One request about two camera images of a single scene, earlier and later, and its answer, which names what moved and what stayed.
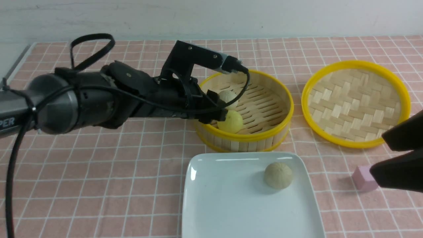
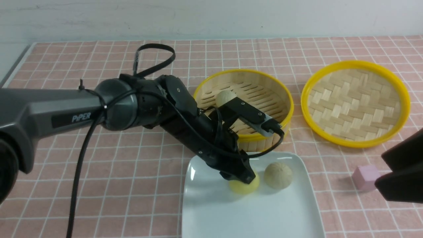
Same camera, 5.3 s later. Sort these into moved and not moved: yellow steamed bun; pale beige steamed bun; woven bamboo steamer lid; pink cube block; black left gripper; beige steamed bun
Moved: black left gripper; yellow steamed bun
Not moved: pale beige steamed bun; beige steamed bun; woven bamboo steamer lid; pink cube block
